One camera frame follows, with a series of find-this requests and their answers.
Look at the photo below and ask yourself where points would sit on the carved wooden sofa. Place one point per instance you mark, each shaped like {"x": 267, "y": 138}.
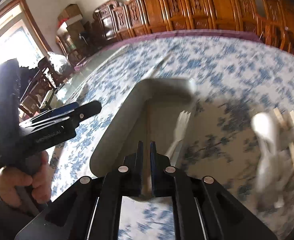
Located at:
{"x": 116, "y": 20}

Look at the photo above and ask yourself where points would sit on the dark wooden chair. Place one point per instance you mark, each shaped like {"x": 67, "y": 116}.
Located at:
{"x": 45, "y": 80}

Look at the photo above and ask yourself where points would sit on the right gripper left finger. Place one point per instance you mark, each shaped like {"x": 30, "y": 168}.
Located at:
{"x": 125, "y": 181}

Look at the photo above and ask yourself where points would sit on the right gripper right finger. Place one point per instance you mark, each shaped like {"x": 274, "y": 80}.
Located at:
{"x": 169, "y": 181}

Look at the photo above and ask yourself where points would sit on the person's left hand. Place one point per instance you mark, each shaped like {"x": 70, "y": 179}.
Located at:
{"x": 11, "y": 177}

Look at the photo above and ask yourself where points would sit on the blue floral tablecloth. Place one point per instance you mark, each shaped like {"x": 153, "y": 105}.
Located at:
{"x": 234, "y": 79}

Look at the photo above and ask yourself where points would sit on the stacked cardboard boxes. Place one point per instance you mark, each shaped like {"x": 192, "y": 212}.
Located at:
{"x": 69, "y": 31}

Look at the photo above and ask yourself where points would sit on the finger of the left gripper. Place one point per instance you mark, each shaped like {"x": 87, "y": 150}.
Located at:
{"x": 57, "y": 111}
{"x": 84, "y": 112}

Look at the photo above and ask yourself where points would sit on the grey metal utensil tray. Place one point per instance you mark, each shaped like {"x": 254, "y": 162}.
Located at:
{"x": 149, "y": 113}

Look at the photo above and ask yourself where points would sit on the white plastic spoon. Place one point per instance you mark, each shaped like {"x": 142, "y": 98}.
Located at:
{"x": 266, "y": 132}

